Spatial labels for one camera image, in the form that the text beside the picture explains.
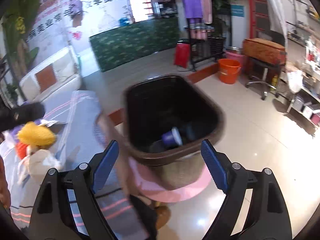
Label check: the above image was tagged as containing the red ladder shelf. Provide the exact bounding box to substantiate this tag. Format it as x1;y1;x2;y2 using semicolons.
248;0;270;38

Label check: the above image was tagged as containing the red bag on floor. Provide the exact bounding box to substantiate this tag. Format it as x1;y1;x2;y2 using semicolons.
174;42;190;69

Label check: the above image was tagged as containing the pink basin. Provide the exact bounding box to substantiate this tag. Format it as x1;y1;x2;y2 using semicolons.
225;51;247;67

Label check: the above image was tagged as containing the folded purple umbrella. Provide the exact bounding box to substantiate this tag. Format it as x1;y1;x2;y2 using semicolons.
69;0;83;19

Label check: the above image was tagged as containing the orange patterned stool cushion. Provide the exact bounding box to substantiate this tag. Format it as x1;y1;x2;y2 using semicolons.
242;38;286;65

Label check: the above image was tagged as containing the pink towel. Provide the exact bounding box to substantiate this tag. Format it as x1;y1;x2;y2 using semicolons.
200;0;213;24

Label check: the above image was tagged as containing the white paper wrapper strip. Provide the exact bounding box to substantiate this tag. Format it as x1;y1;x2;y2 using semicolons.
40;119;66;128

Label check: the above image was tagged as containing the large banana plant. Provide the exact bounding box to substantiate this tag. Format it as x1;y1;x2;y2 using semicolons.
0;0;51;81

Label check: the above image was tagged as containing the green patterned counter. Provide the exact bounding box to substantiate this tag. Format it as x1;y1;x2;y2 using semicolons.
89;17;180;72

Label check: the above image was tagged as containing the orange foam fruit net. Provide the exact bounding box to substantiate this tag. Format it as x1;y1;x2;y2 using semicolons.
15;142;28;160

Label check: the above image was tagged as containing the black iron rack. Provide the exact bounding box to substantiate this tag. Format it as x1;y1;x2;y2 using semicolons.
187;15;232;72

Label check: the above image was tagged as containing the purple instant noodle cup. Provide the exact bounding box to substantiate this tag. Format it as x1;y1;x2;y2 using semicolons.
162;127;183;148

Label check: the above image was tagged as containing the brown square cushion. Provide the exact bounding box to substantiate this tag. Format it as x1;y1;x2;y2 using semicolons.
35;64;57;92

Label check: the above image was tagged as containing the white tissue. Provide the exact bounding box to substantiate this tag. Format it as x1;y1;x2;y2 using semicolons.
17;149;63;185

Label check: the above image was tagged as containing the orange plastic bucket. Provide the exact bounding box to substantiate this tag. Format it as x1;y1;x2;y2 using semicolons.
218;59;241;85

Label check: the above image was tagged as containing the white wicker swing sofa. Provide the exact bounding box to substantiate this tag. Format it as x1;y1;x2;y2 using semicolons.
19;46;81;102

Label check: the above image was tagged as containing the purple towel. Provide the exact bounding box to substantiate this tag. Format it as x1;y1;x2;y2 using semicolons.
182;0;203;19

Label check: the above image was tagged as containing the yellow foam fruit net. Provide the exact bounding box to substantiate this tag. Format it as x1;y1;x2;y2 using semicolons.
17;122;56;146

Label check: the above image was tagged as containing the swivel chair base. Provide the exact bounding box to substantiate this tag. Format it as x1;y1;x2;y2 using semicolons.
245;67;279;101

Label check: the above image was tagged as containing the dark brown trash bin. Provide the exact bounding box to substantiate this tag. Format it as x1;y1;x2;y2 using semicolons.
123;75;225;190

